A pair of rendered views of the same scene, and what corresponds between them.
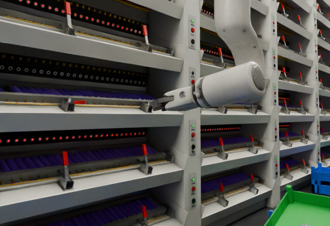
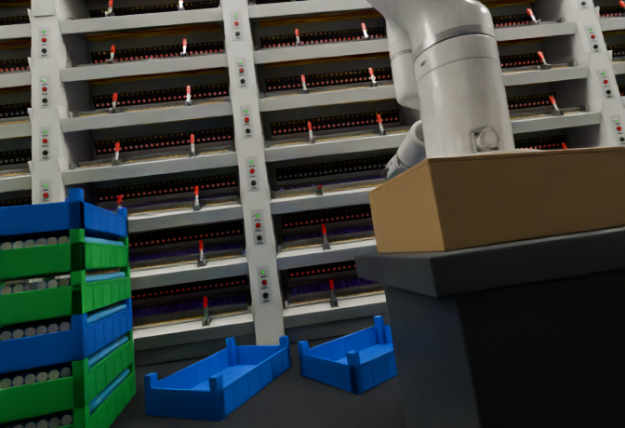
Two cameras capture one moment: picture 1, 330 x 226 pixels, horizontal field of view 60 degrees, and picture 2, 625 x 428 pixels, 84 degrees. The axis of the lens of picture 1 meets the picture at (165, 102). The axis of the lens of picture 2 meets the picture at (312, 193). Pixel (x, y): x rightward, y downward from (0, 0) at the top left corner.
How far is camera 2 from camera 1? 0.62 m
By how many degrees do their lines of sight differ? 41
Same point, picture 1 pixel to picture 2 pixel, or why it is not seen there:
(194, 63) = not seen: hidden behind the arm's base
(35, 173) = (308, 241)
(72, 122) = (323, 202)
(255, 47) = not seen: hidden behind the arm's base
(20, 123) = (288, 207)
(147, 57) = (382, 140)
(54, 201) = (317, 257)
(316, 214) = not seen: outside the picture
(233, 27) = (404, 97)
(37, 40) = (290, 153)
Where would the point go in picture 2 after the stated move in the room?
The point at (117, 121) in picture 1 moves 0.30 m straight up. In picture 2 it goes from (361, 197) to (348, 118)
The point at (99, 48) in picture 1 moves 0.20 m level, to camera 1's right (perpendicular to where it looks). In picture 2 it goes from (336, 146) to (383, 128)
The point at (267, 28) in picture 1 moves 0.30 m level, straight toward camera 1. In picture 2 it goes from (581, 48) to (538, 36)
